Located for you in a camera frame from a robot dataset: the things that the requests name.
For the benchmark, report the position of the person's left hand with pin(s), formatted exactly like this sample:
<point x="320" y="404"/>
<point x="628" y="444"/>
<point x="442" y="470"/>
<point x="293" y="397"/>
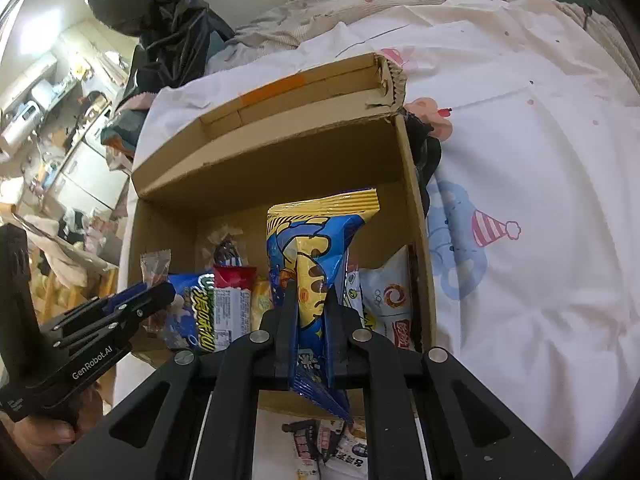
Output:
<point x="42" y="440"/>

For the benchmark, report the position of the brown cardboard box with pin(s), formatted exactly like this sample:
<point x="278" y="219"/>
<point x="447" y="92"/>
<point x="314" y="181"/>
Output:
<point x="328" y="130"/>

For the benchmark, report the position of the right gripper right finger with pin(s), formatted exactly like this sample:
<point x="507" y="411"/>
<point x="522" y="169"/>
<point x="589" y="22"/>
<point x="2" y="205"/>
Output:
<point x="427" y="416"/>

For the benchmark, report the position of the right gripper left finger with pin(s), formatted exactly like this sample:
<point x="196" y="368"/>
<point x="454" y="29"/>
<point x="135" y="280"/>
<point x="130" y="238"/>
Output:
<point x="195" y="417"/>

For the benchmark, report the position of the white bed sheet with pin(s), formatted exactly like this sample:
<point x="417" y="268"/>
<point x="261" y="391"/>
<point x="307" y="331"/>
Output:
<point x="535" y="219"/>

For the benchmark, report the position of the brown white chocolate bar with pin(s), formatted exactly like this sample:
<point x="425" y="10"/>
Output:
<point x="316" y="440"/>

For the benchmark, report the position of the black plastic bag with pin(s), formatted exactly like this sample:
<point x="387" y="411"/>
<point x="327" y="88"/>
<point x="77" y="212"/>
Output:
<point x="175" y="39"/>

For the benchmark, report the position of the red white wafer bar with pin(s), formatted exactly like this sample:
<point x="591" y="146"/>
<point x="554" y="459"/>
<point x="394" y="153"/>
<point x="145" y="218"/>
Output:
<point x="233" y="286"/>

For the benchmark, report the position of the white red snack bag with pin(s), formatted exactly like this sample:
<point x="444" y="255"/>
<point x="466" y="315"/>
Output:
<point x="387" y="299"/>

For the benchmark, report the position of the clear packet red snack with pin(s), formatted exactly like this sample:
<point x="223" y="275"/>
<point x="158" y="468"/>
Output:
<point x="155" y="270"/>

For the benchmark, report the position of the clear dark snack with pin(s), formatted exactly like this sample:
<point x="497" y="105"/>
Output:
<point x="225" y="246"/>

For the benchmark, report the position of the white kitchen cabinet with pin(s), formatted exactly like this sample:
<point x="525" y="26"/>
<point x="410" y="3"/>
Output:
<point x="84" y="183"/>

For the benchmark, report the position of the yellow cheese snack bag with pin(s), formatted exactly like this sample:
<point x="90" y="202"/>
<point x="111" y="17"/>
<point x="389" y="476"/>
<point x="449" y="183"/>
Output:
<point x="260" y="302"/>

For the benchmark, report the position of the blue rocket snack bag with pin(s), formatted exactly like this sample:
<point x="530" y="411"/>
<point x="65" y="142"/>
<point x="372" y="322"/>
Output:
<point x="190" y="320"/>

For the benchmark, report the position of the floral crumpled blanket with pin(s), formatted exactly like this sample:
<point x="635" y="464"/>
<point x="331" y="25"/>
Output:
<point x="288" y="27"/>

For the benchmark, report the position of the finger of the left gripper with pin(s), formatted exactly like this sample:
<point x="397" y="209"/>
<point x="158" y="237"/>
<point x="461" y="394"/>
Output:
<point x="22" y="349"/>
<point x="120" y="313"/>

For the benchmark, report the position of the blue yellow cookie bag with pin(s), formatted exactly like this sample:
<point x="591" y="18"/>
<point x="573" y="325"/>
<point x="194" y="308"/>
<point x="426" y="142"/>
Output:
<point x="307" y="242"/>

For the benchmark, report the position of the grey cloth beside box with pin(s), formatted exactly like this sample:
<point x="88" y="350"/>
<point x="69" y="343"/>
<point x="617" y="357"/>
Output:
<point x="426" y="152"/>

